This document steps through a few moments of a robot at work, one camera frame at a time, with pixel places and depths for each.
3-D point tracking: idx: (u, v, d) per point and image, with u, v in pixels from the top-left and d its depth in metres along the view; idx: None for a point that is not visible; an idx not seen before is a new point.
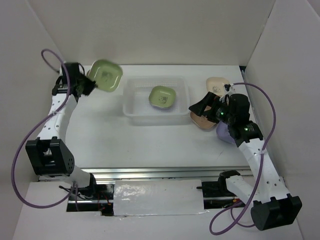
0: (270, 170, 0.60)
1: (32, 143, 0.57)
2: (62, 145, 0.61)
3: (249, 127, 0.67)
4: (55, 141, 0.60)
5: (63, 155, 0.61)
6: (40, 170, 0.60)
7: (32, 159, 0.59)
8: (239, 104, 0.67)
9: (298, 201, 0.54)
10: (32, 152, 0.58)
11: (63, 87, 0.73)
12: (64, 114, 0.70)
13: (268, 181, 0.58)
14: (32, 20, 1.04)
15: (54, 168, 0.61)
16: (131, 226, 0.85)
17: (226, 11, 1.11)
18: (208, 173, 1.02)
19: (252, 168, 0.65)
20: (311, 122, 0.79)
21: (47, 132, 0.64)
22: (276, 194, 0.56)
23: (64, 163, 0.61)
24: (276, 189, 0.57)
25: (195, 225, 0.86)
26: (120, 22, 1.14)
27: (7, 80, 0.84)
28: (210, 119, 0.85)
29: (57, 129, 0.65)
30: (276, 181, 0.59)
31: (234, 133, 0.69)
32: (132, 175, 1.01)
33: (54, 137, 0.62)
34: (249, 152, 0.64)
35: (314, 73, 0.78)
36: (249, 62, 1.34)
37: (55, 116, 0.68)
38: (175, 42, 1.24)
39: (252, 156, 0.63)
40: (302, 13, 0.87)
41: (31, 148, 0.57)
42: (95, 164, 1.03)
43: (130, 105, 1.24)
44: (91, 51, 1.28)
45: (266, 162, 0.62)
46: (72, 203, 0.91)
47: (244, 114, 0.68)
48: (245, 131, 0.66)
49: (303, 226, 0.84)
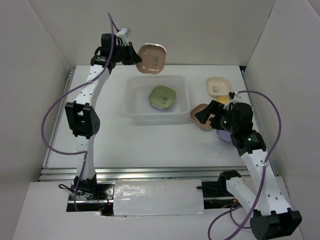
0: (271, 183, 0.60)
1: (70, 106, 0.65)
2: (93, 111, 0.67)
3: (252, 137, 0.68)
4: (87, 107, 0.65)
5: (91, 120, 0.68)
6: (74, 125, 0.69)
7: (68, 116, 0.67)
8: (243, 113, 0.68)
9: (297, 216, 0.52)
10: (70, 112, 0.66)
11: (101, 59, 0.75)
12: (97, 86, 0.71)
13: (269, 194, 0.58)
14: (31, 19, 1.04)
15: (83, 126, 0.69)
16: (131, 226, 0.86)
17: (226, 11, 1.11)
18: (208, 174, 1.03)
19: (254, 180, 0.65)
20: (311, 122, 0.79)
21: (81, 98, 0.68)
22: (276, 208, 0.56)
23: (91, 127, 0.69)
24: (277, 203, 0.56)
25: (195, 224, 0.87)
26: (120, 21, 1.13)
27: (7, 80, 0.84)
28: (214, 126, 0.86)
29: (90, 97, 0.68)
30: (277, 195, 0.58)
31: (237, 142, 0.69)
32: (124, 175, 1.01)
33: (86, 103, 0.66)
34: (251, 164, 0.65)
35: (315, 73, 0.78)
36: (249, 62, 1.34)
37: (90, 85, 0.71)
38: (175, 41, 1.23)
39: (255, 167, 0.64)
40: (303, 13, 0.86)
41: (68, 109, 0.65)
42: (104, 164, 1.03)
43: (130, 105, 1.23)
44: (91, 50, 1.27)
45: (269, 175, 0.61)
46: (72, 204, 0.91)
47: (247, 123, 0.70)
48: (248, 141, 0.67)
49: (303, 226, 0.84)
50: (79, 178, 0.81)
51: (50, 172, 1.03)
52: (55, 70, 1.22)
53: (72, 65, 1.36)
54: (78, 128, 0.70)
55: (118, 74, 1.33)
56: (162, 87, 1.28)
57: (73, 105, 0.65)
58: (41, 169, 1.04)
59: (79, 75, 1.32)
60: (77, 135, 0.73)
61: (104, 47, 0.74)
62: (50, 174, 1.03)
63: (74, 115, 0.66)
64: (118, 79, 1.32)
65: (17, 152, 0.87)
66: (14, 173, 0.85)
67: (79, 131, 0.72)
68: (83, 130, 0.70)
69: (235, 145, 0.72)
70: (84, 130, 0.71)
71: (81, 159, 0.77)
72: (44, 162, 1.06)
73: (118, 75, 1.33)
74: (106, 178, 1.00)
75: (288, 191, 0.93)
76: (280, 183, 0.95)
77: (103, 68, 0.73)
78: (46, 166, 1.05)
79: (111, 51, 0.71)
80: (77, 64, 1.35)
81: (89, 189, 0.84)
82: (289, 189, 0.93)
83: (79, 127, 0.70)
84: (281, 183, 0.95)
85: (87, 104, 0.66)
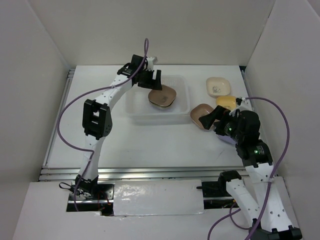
0: (275, 199, 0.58)
1: (89, 102, 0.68)
2: (108, 113, 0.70)
3: (258, 149, 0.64)
4: (105, 107, 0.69)
5: (106, 121, 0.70)
6: (87, 123, 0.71)
7: (84, 113, 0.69)
8: (249, 123, 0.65)
9: (298, 232, 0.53)
10: (87, 109, 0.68)
11: (127, 71, 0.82)
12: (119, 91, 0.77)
13: (271, 211, 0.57)
14: (31, 19, 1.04)
15: (96, 125, 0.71)
16: (131, 226, 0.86)
17: (226, 11, 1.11)
18: (208, 174, 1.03)
19: (256, 192, 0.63)
20: (312, 122, 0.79)
21: (102, 98, 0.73)
22: (278, 225, 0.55)
23: (103, 128, 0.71)
24: (279, 221, 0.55)
25: (195, 224, 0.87)
26: (120, 21, 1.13)
27: (7, 80, 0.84)
28: (219, 131, 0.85)
29: (110, 99, 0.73)
30: (280, 212, 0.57)
31: (243, 153, 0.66)
32: (124, 175, 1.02)
33: (105, 103, 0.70)
34: (255, 178, 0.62)
35: (315, 74, 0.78)
36: (249, 62, 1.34)
37: (112, 90, 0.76)
38: (175, 41, 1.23)
39: (259, 182, 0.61)
40: (303, 13, 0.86)
41: (87, 105, 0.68)
42: (104, 164, 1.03)
43: (130, 105, 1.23)
44: (91, 50, 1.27)
45: (273, 191, 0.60)
46: (72, 203, 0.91)
47: (253, 133, 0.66)
48: (254, 153, 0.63)
49: (303, 226, 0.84)
50: (81, 177, 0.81)
51: (50, 172, 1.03)
52: (54, 70, 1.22)
53: (71, 65, 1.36)
54: (91, 127, 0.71)
55: None
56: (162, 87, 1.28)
57: (92, 103, 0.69)
58: (41, 169, 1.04)
59: (79, 75, 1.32)
60: (87, 135, 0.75)
61: (133, 63, 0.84)
62: (50, 174, 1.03)
63: (89, 113, 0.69)
64: None
65: (17, 153, 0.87)
66: (14, 173, 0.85)
67: (91, 131, 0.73)
68: (95, 130, 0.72)
69: (239, 155, 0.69)
70: (95, 131, 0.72)
71: (86, 159, 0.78)
72: (44, 162, 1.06)
73: None
74: (107, 178, 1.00)
75: (288, 191, 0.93)
76: (280, 183, 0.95)
77: (128, 79, 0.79)
78: (46, 166, 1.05)
79: (139, 67, 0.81)
80: (77, 64, 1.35)
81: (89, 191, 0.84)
82: (289, 189, 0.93)
83: (91, 126, 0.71)
84: (281, 183, 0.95)
85: (105, 104, 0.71)
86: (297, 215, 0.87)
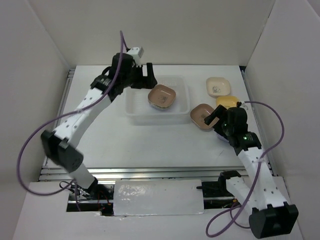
0: (267, 177, 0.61)
1: (46, 136, 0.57)
2: (71, 149, 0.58)
3: (247, 137, 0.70)
4: (64, 143, 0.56)
5: (68, 158, 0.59)
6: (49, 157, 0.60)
7: (44, 147, 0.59)
8: (237, 114, 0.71)
9: (294, 209, 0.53)
10: (45, 143, 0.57)
11: (106, 80, 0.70)
12: (87, 116, 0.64)
13: (265, 188, 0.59)
14: (32, 20, 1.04)
15: (58, 161, 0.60)
16: (131, 226, 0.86)
17: (226, 11, 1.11)
18: (208, 174, 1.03)
19: (250, 176, 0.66)
20: (312, 122, 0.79)
21: (64, 129, 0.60)
22: (272, 201, 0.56)
23: (67, 164, 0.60)
24: (273, 197, 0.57)
25: (195, 224, 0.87)
26: (120, 22, 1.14)
27: (7, 80, 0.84)
28: (216, 127, 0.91)
29: (73, 129, 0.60)
30: (273, 189, 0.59)
31: (234, 142, 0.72)
32: (124, 175, 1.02)
33: (65, 138, 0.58)
34: (247, 161, 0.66)
35: (315, 74, 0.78)
36: (249, 62, 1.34)
37: (79, 115, 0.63)
38: (175, 40, 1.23)
39: (251, 164, 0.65)
40: (303, 13, 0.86)
41: (44, 140, 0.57)
42: (104, 164, 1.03)
43: (130, 105, 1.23)
44: (91, 50, 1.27)
45: (264, 170, 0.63)
46: (72, 203, 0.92)
47: (242, 124, 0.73)
48: (243, 140, 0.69)
49: (303, 226, 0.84)
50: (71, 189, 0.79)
51: (51, 172, 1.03)
52: (54, 70, 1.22)
53: (72, 65, 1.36)
54: (54, 161, 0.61)
55: None
56: (162, 87, 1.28)
57: (51, 137, 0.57)
58: (41, 169, 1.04)
59: (79, 75, 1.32)
60: None
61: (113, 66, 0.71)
62: (50, 174, 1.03)
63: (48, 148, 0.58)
64: None
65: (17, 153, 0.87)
66: (15, 173, 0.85)
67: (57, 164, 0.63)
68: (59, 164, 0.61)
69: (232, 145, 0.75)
70: (60, 165, 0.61)
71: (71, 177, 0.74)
72: (44, 162, 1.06)
73: None
74: (107, 177, 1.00)
75: (288, 191, 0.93)
76: (280, 183, 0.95)
77: (100, 97, 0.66)
78: (46, 166, 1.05)
79: (116, 74, 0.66)
80: (77, 64, 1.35)
81: (89, 191, 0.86)
82: (289, 189, 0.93)
83: (55, 161, 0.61)
84: (281, 182, 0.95)
85: (66, 138, 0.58)
86: (297, 215, 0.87)
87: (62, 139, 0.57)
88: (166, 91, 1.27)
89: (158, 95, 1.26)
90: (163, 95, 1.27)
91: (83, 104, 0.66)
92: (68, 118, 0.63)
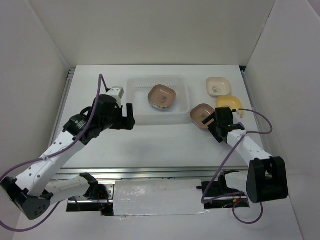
0: (251, 143, 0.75)
1: (6, 185, 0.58)
2: (30, 200, 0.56)
3: (231, 125, 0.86)
4: (22, 194, 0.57)
5: (28, 209, 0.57)
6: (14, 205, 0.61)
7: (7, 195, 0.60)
8: (222, 110, 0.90)
9: (279, 159, 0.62)
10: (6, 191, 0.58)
11: (81, 123, 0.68)
12: (53, 164, 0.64)
13: (251, 150, 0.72)
14: (31, 20, 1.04)
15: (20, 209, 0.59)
16: (131, 226, 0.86)
17: (226, 11, 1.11)
18: (208, 174, 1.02)
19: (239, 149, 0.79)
20: (311, 123, 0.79)
21: (26, 177, 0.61)
22: (259, 156, 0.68)
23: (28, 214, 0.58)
24: (259, 153, 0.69)
25: (195, 225, 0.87)
26: (120, 21, 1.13)
27: (7, 80, 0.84)
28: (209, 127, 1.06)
29: (36, 179, 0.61)
30: (257, 149, 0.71)
31: (222, 132, 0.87)
32: (123, 175, 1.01)
33: (25, 189, 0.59)
34: (233, 138, 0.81)
35: (315, 74, 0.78)
36: (249, 62, 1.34)
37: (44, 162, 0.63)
38: (175, 41, 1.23)
39: (236, 139, 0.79)
40: (303, 13, 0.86)
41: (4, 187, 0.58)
42: (103, 164, 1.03)
43: None
44: (91, 50, 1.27)
45: (248, 140, 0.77)
46: (73, 203, 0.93)
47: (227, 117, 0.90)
48: (229, 128, 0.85)
49: (302, 226, 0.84)
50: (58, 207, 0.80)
51: None
52: (54, 70, 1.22)
53: (71, 65, 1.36)
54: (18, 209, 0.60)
55: (118, 74, 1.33)
56: (162, 87, 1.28)
57: (10, 187, 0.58)
58: None
59: (79, 75, 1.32)
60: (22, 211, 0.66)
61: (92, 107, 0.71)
62: None
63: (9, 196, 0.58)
64: (118, 78, 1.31)
65: (17, 154, 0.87)
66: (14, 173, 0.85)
67: None
68: None
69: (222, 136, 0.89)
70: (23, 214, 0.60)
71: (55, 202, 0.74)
72: None
73: (118, 74, 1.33)
74: (107, 177, 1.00)
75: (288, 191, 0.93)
76: None
77: (69, 143, 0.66)
78: None
79: (91, 116, 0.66)
80: (77, 64, 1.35)
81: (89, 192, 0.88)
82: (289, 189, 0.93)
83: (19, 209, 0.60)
84: None
85: (25, 190, 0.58)
86: (297, 215, 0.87)
87: (21, 191, 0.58)
88: (166, 91, 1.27)
89: (158, 95, 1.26)
90: (163, 94, 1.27)
91: (52, 150, 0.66)
92: (34, 164, 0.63)
